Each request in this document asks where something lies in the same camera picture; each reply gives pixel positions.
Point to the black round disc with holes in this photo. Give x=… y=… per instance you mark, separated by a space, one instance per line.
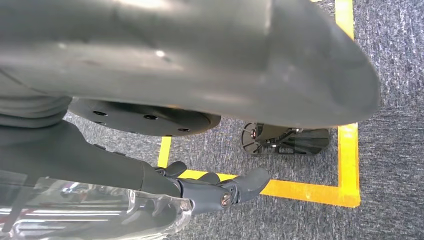
x=142 y=119

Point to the black robot foot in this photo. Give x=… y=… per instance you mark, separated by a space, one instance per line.
x=311 y=142

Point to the yellow floor tape rectangle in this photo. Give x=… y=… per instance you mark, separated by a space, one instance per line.
x=348 y=165

